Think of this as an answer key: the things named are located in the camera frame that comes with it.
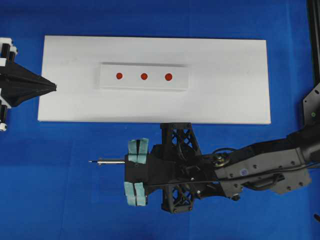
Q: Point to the black white left-arm gripper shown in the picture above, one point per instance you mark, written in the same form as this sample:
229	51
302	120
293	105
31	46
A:
13	96

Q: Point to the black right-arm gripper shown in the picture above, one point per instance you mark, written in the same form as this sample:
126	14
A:
176	166

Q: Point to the red handled soldering iron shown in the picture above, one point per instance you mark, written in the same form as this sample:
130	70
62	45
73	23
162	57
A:
109	161

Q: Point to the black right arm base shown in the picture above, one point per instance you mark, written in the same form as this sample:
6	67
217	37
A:
311	107

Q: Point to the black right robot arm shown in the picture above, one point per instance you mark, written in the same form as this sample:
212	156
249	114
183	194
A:
278	165

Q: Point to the white foam base board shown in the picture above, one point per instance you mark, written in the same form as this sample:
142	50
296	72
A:
228	80

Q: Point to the small white raised block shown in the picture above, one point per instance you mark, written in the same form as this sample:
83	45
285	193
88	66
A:
140	76

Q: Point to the black aluminium frame rail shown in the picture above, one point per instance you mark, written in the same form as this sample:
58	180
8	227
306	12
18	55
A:
313	9

